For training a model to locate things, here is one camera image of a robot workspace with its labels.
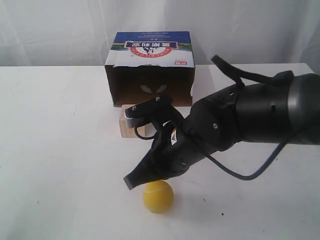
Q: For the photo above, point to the light wooden cube block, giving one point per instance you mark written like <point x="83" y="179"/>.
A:
<point x="127" y="124"/>

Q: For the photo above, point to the blue white cardboard box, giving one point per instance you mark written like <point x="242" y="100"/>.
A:
<point x="145" y="64"/>

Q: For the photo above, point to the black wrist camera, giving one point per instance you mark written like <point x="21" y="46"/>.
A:
<point x="156" y="111"/>

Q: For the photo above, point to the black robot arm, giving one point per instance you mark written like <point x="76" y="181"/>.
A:
<point x="284" y="110"/>

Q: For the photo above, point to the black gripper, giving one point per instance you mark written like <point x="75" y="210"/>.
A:
<point x="171" y="155"/>

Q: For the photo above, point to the yellow ball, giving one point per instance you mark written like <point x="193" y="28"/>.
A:
<point x="158" y="197"/>

